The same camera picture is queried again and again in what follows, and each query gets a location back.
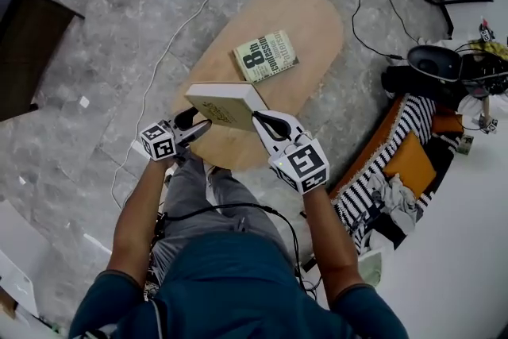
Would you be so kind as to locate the tan hardcover book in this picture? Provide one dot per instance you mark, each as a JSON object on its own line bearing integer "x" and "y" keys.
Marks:
{"x": 226, "y": 107}

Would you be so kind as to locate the small orange cushion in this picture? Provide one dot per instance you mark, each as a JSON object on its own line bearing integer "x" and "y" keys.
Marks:
{"x": 446, "y": 123}

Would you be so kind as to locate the wooden coffee table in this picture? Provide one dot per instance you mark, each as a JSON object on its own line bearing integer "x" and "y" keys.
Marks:
{"x": 285, "y": 4}

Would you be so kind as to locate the white flat board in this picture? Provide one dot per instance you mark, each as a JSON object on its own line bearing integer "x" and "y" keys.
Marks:
{"x": 16, "y": 274}

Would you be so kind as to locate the person's left forearm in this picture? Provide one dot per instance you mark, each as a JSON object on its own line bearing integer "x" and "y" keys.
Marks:
{"x": 135, "y": 218}

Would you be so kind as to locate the dark wooden desk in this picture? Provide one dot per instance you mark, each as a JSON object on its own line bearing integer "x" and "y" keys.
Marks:
{"x": 31, "y": 51}

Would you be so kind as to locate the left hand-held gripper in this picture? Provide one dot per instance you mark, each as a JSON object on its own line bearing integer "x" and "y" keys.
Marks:
{"x": 158, "y": 143}

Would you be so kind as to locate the person's grey trousers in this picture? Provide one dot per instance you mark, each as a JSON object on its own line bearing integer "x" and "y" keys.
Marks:
{"x": 198, "y": 202}

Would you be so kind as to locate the black oval back panel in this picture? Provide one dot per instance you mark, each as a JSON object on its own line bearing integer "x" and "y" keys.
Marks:
{"x": 434, "y": 61}

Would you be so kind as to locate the orange sofa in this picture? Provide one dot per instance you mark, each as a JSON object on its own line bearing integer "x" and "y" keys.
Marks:
{"x": 373, "y": 143}

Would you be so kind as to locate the grey crumpled garment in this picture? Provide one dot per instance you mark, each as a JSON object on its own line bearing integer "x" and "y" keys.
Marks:
{"x": 393, "y": 198}

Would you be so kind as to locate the large orange cushion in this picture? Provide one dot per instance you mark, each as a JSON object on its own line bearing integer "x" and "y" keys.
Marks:
{"x": 410, "y": 164}

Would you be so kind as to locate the person's teal shirt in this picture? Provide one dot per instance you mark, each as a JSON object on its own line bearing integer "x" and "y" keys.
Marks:
{"x": 238, "y": 290}

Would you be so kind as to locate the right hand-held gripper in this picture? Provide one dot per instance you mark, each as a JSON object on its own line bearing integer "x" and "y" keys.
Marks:
{"x": 303, "y": 166}

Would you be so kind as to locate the green white paperback book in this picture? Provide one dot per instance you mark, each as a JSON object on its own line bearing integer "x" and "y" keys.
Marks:
{"x": 266, "y": 55}

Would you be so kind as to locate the person's right forearm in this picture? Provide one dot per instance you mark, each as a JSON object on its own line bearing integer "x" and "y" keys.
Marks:
{"x": 333, "y": 242}

